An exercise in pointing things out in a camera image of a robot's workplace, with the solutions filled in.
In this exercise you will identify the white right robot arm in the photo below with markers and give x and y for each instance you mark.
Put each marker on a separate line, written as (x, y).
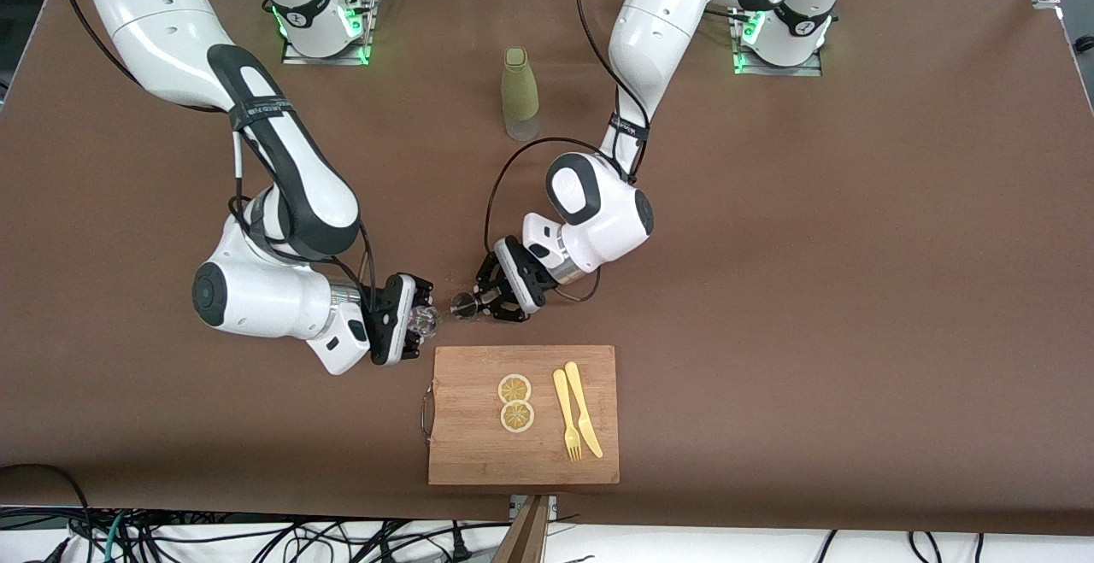
(171, 33)

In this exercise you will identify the slanted camera mount post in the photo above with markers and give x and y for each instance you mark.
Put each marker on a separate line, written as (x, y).
(526, 542)

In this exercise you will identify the green sleeved glass bottle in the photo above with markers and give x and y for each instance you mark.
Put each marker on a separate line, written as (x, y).
(520, 93)

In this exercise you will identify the yellow plastic knife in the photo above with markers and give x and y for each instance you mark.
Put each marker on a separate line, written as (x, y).
(578, 392)

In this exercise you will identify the metal post foot bracket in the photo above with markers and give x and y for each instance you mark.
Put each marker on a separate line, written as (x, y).
(551, 505)

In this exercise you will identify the yellow plastic fork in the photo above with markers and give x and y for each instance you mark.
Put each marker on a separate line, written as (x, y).
(563, 401)

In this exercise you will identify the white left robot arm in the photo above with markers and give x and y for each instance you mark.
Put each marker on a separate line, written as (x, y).
(658, 25)

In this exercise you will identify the steel double jigger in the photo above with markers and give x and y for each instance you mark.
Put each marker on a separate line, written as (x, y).
(464, 307)

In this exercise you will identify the lemon slice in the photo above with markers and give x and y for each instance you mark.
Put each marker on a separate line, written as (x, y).
(514, 389)
(517, 416)

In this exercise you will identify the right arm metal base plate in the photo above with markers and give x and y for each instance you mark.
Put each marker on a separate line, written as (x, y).
(342, 60)

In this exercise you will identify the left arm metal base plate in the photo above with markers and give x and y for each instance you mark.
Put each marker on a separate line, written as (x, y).
(808, 70)

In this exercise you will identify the clear glass beaker cup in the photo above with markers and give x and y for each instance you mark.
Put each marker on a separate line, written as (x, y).
(425, 322)

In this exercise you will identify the brown table mat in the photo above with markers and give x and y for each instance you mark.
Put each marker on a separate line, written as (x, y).
(769, 290)

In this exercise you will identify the wooden cutting board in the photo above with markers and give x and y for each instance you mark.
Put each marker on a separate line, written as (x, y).
(479, 452)

